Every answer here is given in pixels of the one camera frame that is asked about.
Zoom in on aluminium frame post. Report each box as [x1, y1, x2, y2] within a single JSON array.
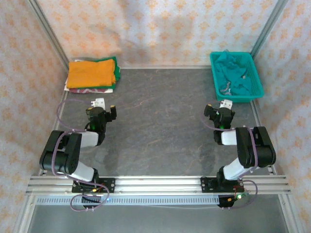
[[250, 0, 289, 58], [25, 0, 71, 71]]

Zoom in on patterned fabric backdrop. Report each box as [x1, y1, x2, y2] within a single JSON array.
[[0, 0, 311, 233]]

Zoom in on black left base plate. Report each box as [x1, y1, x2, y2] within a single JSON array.
[[71, 178, 116, 194]]

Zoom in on orange folded t-shirt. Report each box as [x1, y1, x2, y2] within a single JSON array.
[[66, 59, 117, 89]]

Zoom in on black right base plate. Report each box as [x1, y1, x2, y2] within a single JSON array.
[[200, 176, 243, 194]]

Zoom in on teal t-shirt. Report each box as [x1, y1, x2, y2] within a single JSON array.
[[215, 50, 252, 96]]

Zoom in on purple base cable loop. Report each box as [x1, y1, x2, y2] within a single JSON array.
[[222, 179, 259, 210], [69, 179, 112, 212]]

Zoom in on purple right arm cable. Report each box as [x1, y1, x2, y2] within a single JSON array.
[[201, 113, 259, 182]]

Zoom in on aluminium mounting rail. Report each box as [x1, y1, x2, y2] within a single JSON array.
[[26, 176, 291, 195]]

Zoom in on green folded t-shirt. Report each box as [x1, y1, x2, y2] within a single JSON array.
[[93, 56, 121, 87]]

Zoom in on slotted grey cable duct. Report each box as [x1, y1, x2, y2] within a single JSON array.
[[35, 196, 221, 206]]

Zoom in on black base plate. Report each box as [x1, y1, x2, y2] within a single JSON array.
[[200, 176, 243, 194], [71, 178, 116, 194]]

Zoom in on teal plastic basket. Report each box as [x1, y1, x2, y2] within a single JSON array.
[[209, 51, 265, 104]]

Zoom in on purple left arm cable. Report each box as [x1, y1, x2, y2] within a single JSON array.
[[52, 99, 94, 177]]

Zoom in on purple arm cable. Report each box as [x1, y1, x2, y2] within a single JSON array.
[[52, 99, 94, 177], [201, 113, 259, 182]]

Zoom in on red white patterned folded t-shirt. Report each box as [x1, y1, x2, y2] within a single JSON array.
[[69, 87, 114, 94]]

